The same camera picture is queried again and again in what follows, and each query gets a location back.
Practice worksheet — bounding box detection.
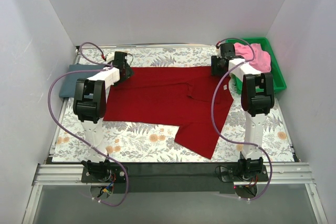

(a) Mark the red t-shirt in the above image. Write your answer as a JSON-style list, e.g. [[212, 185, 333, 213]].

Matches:
[[103, 66, 233, 159]]

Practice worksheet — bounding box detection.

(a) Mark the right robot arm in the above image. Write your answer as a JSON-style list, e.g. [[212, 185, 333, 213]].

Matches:
[[211, 41, 275, 182]]

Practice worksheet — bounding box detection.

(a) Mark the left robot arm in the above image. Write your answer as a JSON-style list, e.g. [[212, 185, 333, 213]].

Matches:
[[73, 51, 134, 182]]

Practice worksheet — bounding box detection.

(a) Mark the pink t-shirt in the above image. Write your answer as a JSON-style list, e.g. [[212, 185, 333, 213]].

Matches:
[[234, 42, 271, 72]]

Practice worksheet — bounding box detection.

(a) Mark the folded blue-grey t-shirt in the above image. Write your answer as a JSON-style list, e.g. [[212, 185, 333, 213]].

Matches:
[[59, 64, 105, 98]]

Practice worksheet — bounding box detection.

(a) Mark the green plastic bin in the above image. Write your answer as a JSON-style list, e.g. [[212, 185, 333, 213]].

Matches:
[[225, 37, 287, 93]]

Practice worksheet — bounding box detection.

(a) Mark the floral patterned table mat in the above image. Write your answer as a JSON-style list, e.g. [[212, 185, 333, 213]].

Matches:
[[49, 46, 294, 162]]

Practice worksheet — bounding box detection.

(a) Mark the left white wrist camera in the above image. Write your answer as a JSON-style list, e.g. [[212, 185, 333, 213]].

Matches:
[[102, 51, 115, 63]]

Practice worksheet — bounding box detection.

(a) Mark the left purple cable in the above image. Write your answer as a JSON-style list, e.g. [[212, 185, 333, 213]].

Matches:
[[48, 41, 130, 207]]

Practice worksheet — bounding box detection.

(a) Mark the purple cable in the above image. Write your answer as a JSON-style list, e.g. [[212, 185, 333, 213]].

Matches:
[[48, 41, 130, 207], [211, 38, 272, 202]]

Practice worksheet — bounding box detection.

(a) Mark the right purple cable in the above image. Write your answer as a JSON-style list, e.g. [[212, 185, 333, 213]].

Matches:
[[211, 38, 272, 202]]

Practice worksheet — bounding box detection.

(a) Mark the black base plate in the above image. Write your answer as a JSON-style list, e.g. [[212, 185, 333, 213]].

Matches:
[[81, 161, 269, 194]]

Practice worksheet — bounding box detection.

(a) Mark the aluminium frame rail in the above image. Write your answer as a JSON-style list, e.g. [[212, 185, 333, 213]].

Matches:
[[24, 162, 328, 223]]

